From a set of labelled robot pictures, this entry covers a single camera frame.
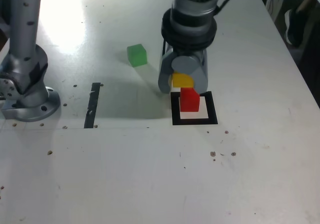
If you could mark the green cube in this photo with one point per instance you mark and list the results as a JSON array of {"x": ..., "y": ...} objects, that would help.
[{"x": 137, "y": 55}]

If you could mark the black tape square outline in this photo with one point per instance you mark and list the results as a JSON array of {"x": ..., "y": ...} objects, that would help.
[{"x": 175, "y": 119}]

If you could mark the person's foot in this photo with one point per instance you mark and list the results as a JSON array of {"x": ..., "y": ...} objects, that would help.
[{"x": 293, "y": 29}]

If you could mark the yellow cube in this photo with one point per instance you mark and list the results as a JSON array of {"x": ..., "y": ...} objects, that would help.
[{"x": 181, "y": 81}]

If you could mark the black tape strip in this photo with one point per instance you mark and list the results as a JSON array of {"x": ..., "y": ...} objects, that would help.
[{"x": 92, "y": 104}]

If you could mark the red cube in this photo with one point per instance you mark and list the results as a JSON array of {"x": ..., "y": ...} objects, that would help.
[{"x": 189, "y": 100}]

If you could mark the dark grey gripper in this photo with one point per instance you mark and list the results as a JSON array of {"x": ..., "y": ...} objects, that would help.
[{"x": 187, "y": 53}]

